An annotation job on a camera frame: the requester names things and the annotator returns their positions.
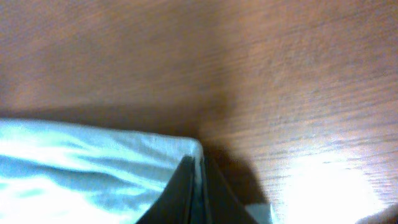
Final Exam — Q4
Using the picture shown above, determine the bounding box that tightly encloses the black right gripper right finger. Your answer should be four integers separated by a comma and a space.
201, 156, 257, 224

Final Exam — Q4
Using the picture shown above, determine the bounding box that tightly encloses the light blue t-shirt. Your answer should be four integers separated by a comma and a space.
1, 118, 277, 223

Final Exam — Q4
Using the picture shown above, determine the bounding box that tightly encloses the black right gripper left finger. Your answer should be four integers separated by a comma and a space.
137, 156, 195, 224

